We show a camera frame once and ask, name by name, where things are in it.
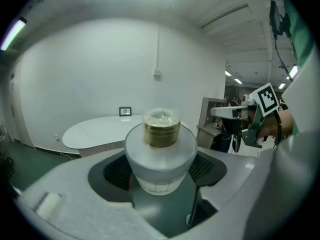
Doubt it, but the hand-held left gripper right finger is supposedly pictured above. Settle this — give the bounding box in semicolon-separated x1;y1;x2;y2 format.
174;131;318;240

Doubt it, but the grey wooden cabinet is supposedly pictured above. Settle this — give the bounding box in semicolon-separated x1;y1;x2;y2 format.
196;97;235;152

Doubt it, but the white power cable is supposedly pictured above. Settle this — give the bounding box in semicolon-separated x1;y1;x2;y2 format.
56;138;81;160

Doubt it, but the ceiling tube light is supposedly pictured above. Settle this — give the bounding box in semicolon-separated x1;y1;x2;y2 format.
0;17;27;52

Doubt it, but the small clear glass jar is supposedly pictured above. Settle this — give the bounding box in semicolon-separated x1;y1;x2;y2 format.
123;106;198;196

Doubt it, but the person's right hand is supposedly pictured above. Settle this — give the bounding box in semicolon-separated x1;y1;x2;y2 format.
259;111;296;138

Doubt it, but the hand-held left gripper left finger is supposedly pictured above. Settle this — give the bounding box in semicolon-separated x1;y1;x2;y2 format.
13;150;167;240

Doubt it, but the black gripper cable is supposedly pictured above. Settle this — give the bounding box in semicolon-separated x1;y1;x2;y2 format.
273;109;284;149

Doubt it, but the white wall conduit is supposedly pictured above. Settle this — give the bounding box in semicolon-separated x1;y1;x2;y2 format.
155;23;161;70

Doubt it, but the white round table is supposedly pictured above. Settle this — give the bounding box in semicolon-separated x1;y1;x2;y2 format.
61;114;190;157

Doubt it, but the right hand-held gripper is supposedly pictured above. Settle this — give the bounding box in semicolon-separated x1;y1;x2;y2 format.
210;82;281;149

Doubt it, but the person's green shirt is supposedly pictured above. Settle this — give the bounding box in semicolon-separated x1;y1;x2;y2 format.
283;0;320;137

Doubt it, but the black picture frame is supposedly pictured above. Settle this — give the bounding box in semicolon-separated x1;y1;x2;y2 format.
119;106;133;117

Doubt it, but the black device on arm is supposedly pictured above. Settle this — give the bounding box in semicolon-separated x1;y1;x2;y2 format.
269;0;294;82

